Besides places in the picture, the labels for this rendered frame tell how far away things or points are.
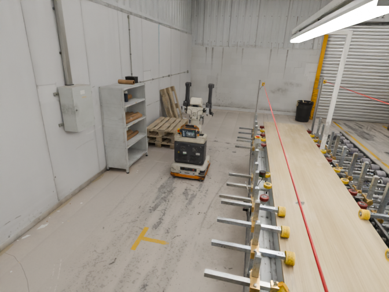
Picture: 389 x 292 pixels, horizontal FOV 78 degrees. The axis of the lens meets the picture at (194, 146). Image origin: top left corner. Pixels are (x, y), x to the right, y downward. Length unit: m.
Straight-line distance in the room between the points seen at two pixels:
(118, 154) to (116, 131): 0.44
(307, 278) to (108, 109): 3.72
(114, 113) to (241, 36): 6.82
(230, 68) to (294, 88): 2.60
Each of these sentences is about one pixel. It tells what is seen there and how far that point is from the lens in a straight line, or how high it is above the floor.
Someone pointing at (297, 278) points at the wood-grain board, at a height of 0.90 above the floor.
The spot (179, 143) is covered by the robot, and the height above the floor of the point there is 0.66.
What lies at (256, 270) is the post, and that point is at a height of 1.02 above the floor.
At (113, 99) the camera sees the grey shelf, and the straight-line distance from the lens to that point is 4.33.
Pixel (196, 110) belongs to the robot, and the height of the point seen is 1.18.
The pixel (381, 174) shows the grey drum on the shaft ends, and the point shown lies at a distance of 3.73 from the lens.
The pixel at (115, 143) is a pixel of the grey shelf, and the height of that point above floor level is 0.57.
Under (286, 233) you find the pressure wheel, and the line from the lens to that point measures 1.92.
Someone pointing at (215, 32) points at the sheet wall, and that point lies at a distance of 10.19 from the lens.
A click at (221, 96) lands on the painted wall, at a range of 10.19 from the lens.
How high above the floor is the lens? 2.11
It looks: 21 degrees down
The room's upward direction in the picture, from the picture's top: 2 degrees clockwise
